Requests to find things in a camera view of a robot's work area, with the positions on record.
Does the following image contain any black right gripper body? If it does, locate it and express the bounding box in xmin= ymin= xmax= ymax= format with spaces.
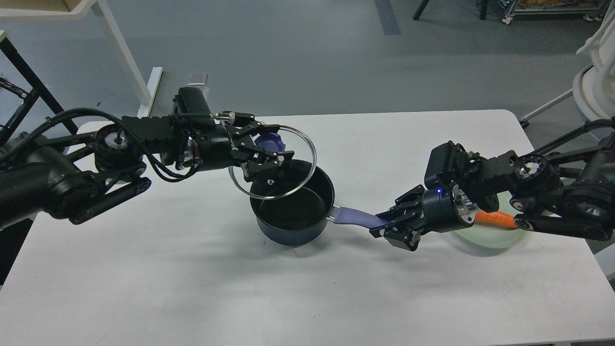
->
xmin=412 ymin=187 xmax=475 ymax=235

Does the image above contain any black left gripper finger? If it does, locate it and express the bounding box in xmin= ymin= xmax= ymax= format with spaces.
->
xmin=234 ymin=120 xmax=281 ymax=145
xmin=239 ymin=147 xmax=295 ymax=182

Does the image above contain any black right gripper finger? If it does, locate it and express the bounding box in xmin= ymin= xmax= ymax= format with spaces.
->
xmin=376 ymin=185 xmax=425 ymax=222
xmin=369 ymin=222 xmax=422 ymax=251

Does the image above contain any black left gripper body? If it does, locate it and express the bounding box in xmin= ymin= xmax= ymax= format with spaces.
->
xmin=191 ymin=121 xmax=244 ymax=171

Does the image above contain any glass pot lid purple knob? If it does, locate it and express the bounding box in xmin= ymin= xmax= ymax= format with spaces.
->
xmin=228 ymin=125 xmax=318 ymax=200

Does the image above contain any dark blue saucepan purple handle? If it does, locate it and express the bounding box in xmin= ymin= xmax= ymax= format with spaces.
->
xmin=249 ymin=159 xmax=389 ymax=247

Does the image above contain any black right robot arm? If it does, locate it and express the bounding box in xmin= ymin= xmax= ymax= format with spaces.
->
xmin=369 ymin=119 xmax=615 ymax=250

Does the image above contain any white robot base right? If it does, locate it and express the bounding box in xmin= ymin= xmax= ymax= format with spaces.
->
xmin=519 ymin=3 xmax=615 ymax=139

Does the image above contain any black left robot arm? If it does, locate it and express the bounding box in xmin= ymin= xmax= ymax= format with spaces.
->
xmin=0 ymin=86 xmax=294 ymax=228

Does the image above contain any orange toy carrot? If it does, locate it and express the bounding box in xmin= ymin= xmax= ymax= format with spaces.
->
xmin=475 ymin=211 xmax=519 ymax=230

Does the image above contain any black stand leg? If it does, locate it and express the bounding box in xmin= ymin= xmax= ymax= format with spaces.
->
xmin=412 ymin=0 xmax=492 ymax=21

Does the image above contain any metal wheeled cart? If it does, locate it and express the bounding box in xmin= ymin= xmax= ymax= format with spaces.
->
xmin=498 ymin=0 xmax=612 ymax=25

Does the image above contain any white table frame leg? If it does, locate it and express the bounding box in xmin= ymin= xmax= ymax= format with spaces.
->
xmin=0 ymin=0 xmax=163 ymax=118

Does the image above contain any black metal rack frame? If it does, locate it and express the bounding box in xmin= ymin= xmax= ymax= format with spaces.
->
xmin=0 ymin=33 xmax=64 ymax=145

